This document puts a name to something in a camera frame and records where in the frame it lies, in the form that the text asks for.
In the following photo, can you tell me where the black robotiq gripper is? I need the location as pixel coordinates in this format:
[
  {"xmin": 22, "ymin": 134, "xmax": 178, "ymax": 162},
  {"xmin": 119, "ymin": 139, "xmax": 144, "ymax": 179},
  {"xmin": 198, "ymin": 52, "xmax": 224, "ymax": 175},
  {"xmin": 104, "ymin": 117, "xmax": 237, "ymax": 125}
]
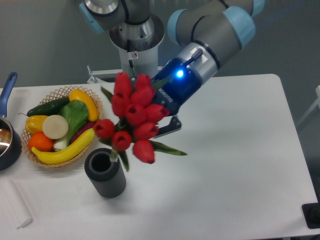
[{"xmin": 151, "ymin": 57, "xmax": 202, "ymax": 139}]

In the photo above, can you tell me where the red tulip bouquet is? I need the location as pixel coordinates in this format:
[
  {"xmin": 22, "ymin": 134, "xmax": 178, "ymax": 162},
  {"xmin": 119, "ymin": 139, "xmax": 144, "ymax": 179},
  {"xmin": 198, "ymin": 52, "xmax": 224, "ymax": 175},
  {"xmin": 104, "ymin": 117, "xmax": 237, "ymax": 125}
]
[{"xmin": 93, "ymin": 72, "xmax": 186, "ymax": 171}]

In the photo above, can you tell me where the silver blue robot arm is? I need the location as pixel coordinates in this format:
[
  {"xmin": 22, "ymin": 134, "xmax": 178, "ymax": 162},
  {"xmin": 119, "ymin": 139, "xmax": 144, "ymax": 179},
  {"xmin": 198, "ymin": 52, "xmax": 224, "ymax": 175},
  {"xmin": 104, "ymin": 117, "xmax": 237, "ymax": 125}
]
[{"xmin": 79, "ymin": 0, "xmax": 265, "ymax": 136}]

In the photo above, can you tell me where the dark grey ribbed vase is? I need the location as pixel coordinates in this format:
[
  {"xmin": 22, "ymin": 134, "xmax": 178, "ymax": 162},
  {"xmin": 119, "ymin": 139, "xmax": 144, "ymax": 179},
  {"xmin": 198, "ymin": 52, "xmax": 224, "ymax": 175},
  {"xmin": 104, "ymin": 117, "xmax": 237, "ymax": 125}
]
[{"xmin": 84, "ymin": 148, "xmax": 127, "ymax": 199}]

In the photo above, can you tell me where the purple eggplant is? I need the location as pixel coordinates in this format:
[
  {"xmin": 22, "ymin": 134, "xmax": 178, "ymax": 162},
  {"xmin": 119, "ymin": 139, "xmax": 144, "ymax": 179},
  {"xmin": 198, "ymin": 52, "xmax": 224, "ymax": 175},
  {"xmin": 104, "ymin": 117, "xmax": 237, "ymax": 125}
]
[{"xmin": 69, "ymin": 121, "xmax": 95, "ymax": 144}]

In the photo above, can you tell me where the green leafy bok choy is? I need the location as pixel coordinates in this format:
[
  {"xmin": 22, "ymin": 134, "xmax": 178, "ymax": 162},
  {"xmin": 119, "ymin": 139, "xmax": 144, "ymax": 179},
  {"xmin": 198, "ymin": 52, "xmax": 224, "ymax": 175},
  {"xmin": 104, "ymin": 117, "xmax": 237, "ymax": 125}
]
[{"xmin": 53, "ymin": 100, "xmax": 89, "ymax": 151}]

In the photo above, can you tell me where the yellow squash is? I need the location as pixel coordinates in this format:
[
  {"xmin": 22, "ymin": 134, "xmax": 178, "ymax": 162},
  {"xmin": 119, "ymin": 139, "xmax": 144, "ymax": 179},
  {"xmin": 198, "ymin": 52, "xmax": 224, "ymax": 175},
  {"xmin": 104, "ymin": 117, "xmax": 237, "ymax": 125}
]
[{"xmin": 69, "ymin": 89, "xmax": 99, "ymax": 122}]

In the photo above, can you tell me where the beige round disc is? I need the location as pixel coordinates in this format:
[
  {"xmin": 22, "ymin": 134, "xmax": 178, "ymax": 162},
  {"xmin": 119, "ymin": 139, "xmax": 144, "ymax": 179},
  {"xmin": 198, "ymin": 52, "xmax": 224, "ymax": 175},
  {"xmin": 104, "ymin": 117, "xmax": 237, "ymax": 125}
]
[{"xmin": 42, "ymin": 115, "xmax": 69, "ymax": 140}]

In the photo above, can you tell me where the yellow banana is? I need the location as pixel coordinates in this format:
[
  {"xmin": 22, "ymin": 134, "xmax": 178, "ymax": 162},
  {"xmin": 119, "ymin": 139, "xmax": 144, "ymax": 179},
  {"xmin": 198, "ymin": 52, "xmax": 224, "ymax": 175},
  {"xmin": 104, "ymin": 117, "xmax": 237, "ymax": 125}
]
[{"xmin": 31, "ymin": 128, "xmax": 95, "ymax": 165}]

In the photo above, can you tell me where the green cucumber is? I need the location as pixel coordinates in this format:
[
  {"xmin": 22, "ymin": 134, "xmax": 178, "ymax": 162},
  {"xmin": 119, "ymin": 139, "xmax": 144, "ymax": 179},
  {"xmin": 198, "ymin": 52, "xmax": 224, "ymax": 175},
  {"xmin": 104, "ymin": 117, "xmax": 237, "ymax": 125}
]
[{"xmin": 19, "ymin": 97, "xmax": 70, "ymax": 117}]

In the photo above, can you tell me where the orange fruit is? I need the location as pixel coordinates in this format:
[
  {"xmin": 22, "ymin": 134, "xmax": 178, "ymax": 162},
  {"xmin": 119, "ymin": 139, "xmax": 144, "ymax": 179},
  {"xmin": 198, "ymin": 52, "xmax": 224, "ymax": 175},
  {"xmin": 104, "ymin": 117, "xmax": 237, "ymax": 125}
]
[{"xmin": 28, "ymin": 132, "xmax": 54, "ymax": 152}]

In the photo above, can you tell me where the yellow bell pepper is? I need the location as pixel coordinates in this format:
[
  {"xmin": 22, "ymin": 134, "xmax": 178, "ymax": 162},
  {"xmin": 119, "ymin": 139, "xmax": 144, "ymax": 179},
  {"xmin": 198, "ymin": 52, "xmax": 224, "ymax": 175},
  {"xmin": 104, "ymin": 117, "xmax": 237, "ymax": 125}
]
[{"xmin": 25, "ymin": 115, "xmax": 48, "ymax": 135}]

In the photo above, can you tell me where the black box at table edge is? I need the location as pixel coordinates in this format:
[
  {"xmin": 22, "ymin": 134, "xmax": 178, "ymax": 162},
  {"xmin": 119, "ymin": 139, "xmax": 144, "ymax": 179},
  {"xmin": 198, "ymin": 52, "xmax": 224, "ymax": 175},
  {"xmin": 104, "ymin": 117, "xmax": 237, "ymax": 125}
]
[{"xmin": 301, "ymin": 202, "xmax": 320, "ymax": 229}]

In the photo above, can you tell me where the white folded cloth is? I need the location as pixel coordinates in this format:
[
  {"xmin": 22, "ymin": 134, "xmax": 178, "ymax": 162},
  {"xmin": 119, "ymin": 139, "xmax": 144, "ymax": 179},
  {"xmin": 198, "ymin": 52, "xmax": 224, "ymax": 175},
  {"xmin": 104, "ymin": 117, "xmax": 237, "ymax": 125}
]
[{"xmin": 1, "ymin": 179, "xmax": 33, "ymax": 229}]

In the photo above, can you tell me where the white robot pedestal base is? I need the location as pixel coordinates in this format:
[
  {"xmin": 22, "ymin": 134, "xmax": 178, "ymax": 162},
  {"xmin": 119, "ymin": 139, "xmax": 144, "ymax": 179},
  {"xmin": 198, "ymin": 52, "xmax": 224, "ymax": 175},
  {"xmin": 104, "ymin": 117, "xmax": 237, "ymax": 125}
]
[{"xmin": 87, "ymin": 37, "xmax": 164, "ymax": 84}]

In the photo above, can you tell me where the white chair frame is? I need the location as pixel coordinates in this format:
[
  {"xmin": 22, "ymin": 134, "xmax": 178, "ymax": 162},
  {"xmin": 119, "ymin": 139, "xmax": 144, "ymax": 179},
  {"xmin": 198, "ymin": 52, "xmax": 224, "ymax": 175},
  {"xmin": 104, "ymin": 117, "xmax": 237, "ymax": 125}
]
[{"xmin": 297, "ymin": 85, "xmax": 320, "ymax": 128}]

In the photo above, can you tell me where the blue handled saucepan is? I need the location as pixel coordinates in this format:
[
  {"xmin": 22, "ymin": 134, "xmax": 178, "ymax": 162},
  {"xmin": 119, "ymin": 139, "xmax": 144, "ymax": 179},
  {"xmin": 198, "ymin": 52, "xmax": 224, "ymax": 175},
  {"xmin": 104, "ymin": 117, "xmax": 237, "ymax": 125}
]
[{"xmin": 0, "ymin": 72, "xmax": 22, "ymax": 171}]

